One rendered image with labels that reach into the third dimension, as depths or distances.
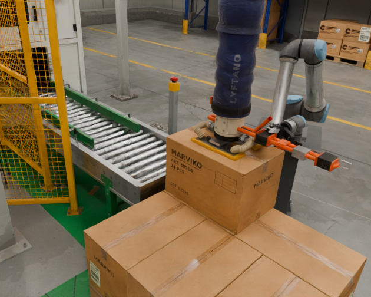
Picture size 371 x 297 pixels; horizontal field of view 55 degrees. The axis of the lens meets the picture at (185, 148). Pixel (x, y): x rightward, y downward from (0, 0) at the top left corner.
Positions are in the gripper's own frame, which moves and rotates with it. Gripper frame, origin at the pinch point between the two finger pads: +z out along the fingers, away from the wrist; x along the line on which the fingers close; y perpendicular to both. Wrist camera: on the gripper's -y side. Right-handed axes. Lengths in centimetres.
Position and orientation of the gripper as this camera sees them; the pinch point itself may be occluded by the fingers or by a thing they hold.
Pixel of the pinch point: (269, 139)
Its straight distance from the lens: 195.7
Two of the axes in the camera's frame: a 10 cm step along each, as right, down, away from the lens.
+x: 0.5, -8.9, -4.6
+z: -7.0, 3.0, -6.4
